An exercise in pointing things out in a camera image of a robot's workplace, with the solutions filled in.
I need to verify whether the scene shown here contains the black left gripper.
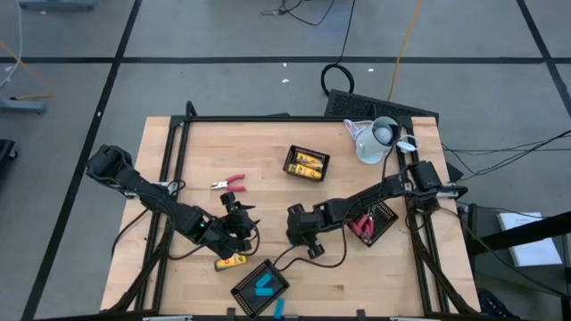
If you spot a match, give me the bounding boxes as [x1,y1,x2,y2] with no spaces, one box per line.
[207,202,262,255]

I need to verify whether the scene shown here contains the pink handled pliers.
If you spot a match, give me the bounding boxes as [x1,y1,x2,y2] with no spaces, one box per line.
[348,212,377,245]
[210,173,247,193]

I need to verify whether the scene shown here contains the yellow green crayon box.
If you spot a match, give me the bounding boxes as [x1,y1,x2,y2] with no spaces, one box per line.
[294,152,325,169]
[287,162,323,180]

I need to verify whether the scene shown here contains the yellow tool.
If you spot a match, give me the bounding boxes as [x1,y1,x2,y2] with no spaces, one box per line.
[214,253,249,273]

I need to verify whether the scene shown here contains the black slotted plastic basket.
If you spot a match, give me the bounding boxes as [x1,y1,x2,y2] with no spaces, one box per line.
[282,144,332,183]
[229,258,291,320]
[346,200,400,248]

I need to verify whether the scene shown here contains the white desk lamp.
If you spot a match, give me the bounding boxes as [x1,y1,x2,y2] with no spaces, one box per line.
[355,116,401,166]

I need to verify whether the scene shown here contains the white round puck device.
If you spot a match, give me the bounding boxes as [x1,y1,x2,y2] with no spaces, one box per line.
[395,135,422,155]

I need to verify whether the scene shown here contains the black perforated floor panel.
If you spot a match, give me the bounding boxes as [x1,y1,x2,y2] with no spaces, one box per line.
[324,88,441,120]

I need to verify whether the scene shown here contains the dark device with red lights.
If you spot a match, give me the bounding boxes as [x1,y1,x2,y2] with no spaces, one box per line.
[477,288,522,320]

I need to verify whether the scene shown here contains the black bar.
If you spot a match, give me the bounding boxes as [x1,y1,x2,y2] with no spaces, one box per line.
[466,209,571,258]

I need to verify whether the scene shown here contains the white notebook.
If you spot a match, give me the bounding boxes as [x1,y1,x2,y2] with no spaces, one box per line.
[496,210,564,268]

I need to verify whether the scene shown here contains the grey furniture foot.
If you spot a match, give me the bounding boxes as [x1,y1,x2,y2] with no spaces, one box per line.
[0,97,47,115]

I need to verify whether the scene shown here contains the black chair base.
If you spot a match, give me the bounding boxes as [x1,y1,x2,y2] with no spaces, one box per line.
[0,138,19,162]

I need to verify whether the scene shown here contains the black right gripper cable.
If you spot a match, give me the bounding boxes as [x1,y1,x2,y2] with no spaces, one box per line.
[272,213,350,271]

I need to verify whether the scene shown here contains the black aluminium rig frame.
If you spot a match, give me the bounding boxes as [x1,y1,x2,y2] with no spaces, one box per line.
[101,100,482,318]

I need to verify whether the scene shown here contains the white coiled cable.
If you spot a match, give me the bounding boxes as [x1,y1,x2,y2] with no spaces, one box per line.
[342,118,374,142]

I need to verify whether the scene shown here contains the black coiled floor cable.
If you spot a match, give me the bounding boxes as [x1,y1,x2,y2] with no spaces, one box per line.
[261,0,358,95]

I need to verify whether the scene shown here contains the yellow hanging cable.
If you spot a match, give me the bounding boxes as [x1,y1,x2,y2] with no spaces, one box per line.
[386,0,423,102]

